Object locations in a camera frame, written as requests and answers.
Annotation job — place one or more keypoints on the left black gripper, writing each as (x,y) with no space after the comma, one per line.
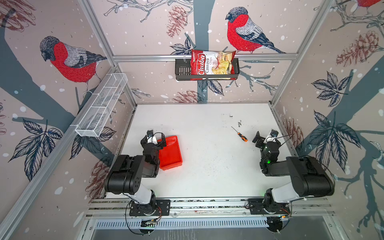
(151,143)

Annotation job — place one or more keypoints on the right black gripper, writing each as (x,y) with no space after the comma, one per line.
(267,144)

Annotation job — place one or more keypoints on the orange black screwdriver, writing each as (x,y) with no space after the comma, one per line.
(240,135)

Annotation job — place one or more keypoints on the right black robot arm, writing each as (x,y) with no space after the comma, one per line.
(308,178)

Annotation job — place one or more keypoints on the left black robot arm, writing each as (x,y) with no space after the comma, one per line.
(127,172)

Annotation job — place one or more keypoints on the red plastic bin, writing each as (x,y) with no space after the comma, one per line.
(170,156)

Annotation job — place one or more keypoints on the red cassava chips bag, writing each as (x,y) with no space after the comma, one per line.
(219,61)

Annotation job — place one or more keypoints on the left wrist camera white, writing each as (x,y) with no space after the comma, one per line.
(151,137)

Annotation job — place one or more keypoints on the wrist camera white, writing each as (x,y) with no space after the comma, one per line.
(151,137)
(272,135)

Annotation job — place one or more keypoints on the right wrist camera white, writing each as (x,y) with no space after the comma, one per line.
(272,135)

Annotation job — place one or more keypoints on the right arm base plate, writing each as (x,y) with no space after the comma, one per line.
(260,206)

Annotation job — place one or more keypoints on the white wire mesh shelf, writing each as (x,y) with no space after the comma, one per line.
(98,113)

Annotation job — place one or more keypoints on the black wall basket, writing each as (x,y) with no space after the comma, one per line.
(185,72)

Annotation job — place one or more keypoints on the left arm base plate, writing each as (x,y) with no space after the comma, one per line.
(153,209)

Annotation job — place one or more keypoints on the aluminium front rail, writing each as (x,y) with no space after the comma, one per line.
(208,207)

